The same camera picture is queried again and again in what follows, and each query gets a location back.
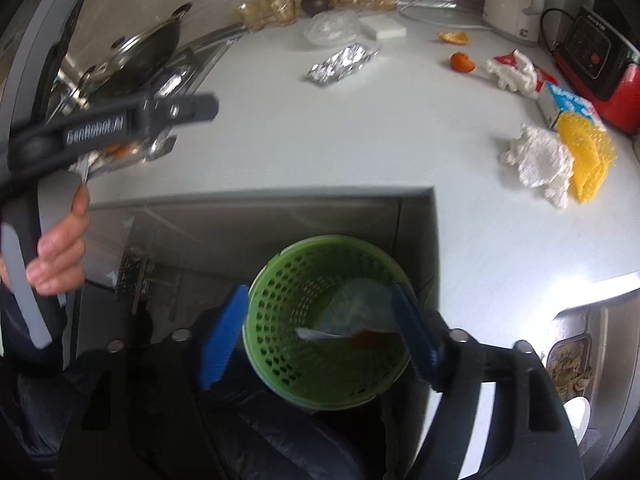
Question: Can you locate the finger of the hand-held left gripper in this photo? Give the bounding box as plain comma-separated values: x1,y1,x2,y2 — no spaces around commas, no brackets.
129,92,220,137

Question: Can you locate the person's left hand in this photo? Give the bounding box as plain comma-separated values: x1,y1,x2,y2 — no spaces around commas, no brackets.
25,186,93,297

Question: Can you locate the small white tissue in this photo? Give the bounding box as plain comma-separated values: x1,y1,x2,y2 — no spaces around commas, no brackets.
485,57,539,95

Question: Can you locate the yellow plastic mesh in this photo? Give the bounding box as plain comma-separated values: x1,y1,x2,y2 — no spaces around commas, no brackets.
555,112,617,205

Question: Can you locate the aluminium foil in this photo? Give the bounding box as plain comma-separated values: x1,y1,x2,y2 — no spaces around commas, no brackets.
306,42,381,87

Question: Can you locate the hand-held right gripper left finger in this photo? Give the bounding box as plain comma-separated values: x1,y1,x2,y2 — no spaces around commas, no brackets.
52,284,251,480

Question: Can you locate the green perforated plastic basket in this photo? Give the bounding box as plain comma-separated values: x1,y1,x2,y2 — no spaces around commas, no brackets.
242,235,419,409

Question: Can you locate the white sponge block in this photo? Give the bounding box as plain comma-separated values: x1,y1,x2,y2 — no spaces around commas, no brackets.
357,14,409,41

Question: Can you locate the red and black blender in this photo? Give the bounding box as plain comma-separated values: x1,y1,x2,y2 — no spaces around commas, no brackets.
550,0,640,134

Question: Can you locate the person's dark puffer jacket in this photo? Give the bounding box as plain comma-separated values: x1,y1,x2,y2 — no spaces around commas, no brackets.
0,305,401,480

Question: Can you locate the white power cable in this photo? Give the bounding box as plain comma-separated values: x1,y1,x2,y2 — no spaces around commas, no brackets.
397,0,489,29

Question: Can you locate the black power cable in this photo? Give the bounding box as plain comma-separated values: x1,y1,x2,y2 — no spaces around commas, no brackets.
539,7,577,57

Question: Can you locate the red snack packet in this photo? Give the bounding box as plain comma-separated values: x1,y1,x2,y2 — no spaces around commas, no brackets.
492,49,559,99

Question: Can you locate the blue and white carton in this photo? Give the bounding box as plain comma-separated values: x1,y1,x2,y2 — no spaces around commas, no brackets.
537,80,609,132

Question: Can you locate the white bowl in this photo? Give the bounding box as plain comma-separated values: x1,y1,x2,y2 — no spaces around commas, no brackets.
562,396,592,447

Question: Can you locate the large white tissue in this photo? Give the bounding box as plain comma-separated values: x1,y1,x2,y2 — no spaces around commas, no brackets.
497,123,576,210

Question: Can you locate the clear plastic wrapper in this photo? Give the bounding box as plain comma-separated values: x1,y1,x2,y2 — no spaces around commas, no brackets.
317,280,401,336

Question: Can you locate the amber glass cup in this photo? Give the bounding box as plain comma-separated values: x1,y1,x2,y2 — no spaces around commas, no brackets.
237,0,273,32
265,0,299,25

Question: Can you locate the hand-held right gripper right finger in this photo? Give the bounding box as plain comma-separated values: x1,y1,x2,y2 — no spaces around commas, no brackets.
391,283,586,480

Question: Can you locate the gas stove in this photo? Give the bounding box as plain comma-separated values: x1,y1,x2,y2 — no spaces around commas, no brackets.
44,20,253,173

